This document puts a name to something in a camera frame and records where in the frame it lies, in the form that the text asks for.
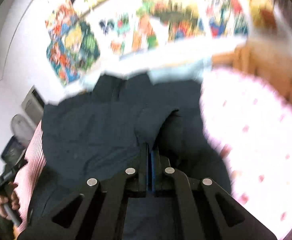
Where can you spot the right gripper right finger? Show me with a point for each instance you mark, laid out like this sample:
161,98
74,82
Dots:
156,171

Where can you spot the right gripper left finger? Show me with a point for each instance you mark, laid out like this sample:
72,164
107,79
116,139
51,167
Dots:
143,168

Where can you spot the black large jacket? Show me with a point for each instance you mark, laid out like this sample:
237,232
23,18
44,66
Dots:
102,133

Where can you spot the pink ribbed sleeve forearm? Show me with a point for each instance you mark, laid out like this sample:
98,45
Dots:
28,176

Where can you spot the person's left hand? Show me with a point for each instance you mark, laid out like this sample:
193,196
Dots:
14,199

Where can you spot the black plastic crate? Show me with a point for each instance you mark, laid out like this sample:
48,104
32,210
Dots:
12,151

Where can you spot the grey standing fan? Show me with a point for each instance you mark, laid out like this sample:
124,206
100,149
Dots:
22,129

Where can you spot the pink apple-print bedsheet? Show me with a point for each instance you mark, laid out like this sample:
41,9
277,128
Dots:
250,126

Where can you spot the fruit drink drawing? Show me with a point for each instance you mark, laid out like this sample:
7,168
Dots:
126,34

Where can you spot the blond boy drawing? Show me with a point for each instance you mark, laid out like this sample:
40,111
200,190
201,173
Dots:
81,46

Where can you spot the landscape cliff drawing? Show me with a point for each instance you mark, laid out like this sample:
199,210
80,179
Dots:
182,22

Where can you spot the anime girl swimming drawing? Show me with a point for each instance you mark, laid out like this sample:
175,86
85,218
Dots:
58,25

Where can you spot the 2024 dragon drawing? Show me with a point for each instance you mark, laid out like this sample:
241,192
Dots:
226,18

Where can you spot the yellow bear drawing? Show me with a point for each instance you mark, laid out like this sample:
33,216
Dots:
262,13

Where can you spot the grey wall door panel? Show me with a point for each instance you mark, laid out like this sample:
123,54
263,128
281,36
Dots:
33,105

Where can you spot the wooden bed frame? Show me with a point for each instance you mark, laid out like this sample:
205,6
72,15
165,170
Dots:
264,59

